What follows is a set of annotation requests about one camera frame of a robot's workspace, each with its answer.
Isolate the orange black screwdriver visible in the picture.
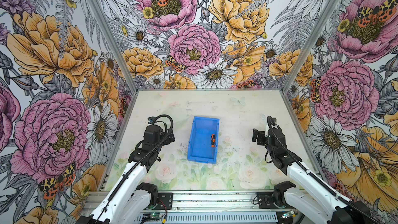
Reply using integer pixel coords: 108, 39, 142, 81
211, 134, 216, 148

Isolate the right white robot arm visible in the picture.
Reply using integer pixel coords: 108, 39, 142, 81
252, 127, 378, 224

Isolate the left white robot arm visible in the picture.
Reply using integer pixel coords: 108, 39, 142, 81
77, 124, 175, 224

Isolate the blue plastic bin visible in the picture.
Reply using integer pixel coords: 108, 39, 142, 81
187, 116, 220, 164

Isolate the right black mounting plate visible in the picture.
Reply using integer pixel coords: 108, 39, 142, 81
257, 191, 276, 209

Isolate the black mounting plate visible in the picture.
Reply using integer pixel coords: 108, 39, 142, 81
257, 191, 276, 209
154, 192, 174, 211

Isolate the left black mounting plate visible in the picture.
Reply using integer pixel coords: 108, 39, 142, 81
154, 192, 174, 211

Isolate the aluminium corner post right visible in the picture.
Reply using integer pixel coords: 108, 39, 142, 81
282, 0, 341, 93

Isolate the aluminium corner post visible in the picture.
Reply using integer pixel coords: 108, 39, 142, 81
86, 0, 138, 96
282, 0, 341, 93

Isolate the right black corrugated cable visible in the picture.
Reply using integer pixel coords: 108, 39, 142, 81
266, 115, 383, 224

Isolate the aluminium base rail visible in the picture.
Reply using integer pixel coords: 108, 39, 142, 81
80, 189, 296, 215

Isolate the white vented cable duct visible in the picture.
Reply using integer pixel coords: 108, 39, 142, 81
136, 212, 279, 224

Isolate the aluminium corner post left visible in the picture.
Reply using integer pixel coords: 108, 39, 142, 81
86, 0, 138, 96

